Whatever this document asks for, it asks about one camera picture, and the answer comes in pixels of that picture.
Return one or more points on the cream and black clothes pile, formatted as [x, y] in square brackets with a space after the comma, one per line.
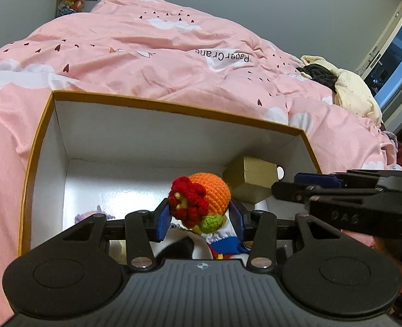
[354, 92]

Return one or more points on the white cardboard box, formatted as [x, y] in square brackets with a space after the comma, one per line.
[136, 136]

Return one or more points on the small purple plush toy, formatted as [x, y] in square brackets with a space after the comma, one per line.
[85, 215]

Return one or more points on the white door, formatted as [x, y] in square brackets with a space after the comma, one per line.
[388, 37]

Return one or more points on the pink printed blanket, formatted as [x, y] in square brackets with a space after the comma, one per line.
[119, 58]

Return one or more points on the white sailor plush toy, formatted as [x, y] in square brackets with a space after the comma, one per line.
[221, 243]

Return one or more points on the orange crochet ball red flower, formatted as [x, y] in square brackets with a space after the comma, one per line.
[214, 190]

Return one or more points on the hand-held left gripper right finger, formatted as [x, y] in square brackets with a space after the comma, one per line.
[237, 218]

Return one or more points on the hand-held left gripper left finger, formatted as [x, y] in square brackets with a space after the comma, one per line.
[162, 223]

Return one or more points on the dark garment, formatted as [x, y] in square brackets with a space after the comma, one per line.
[318, 73]

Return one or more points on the lavender cloth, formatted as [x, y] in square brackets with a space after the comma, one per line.
[389, 139]

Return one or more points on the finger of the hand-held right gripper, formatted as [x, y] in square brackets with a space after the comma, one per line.
[318, 180]
[289, 190]

